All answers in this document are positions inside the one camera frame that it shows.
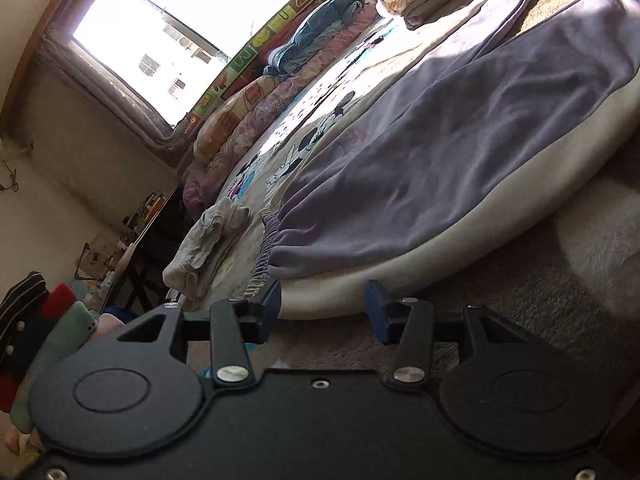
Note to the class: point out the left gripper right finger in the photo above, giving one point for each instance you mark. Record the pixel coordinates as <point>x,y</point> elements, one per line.
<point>408,324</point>

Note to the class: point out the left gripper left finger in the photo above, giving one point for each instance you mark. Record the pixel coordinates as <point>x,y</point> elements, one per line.
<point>233,324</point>

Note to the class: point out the grey curtain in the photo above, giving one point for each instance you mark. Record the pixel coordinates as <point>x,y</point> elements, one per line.
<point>93,79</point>

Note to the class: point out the purple grey sweatpants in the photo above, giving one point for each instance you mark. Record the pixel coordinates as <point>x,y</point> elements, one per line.
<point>454,160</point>

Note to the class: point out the dark side desk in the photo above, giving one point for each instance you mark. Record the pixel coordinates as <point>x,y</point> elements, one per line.
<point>137,284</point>

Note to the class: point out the pink floral long quilt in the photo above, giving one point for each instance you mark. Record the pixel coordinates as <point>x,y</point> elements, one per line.
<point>202,183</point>

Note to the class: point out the Mickey Mouse plush blanket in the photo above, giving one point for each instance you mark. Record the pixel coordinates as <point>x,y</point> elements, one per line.
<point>573,277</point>

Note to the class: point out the window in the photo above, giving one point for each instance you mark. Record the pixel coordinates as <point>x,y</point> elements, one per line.
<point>168,52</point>

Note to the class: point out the white folded clothes pile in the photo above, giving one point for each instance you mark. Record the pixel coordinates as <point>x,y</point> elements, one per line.
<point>204,248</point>

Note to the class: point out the yellow patterned pillow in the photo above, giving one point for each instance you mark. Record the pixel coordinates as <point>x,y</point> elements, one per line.
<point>225,119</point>

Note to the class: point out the colourful alphabet foam mat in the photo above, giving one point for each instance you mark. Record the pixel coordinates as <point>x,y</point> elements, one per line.
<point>248,64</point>

